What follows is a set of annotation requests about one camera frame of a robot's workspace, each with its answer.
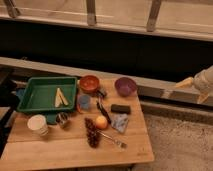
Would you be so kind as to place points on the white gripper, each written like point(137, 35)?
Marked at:
point(203, 81)

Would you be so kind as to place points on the blue grey towel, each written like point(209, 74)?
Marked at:
point(120, 122)

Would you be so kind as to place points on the purple bowl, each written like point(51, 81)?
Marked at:
point(125, 86)

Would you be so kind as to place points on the orange bowl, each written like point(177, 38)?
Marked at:
point(89, 83)

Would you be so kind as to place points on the black rectangular block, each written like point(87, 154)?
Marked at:
point(120, 109)

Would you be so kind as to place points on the metal fork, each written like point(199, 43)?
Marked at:
point(117, 142)

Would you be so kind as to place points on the small dark object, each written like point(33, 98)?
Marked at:
point(102, 92)

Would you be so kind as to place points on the orange fruit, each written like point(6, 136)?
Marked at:
point(101, 122)

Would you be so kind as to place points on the blue cup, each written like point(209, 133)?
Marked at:
point(83, 102)

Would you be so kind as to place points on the dark grape bunch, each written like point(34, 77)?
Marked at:
point(92, 134)

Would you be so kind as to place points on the yellow cheese wedge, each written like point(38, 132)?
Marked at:
point(60, 98)

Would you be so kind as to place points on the small metal cup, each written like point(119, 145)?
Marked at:
point(62, 119)

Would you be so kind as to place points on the green plastic tray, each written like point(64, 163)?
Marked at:
point(68, 85)

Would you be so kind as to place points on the white paper cup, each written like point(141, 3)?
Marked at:
point(38, 125)

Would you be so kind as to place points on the black handled utensil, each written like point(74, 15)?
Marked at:
point(103, 111)

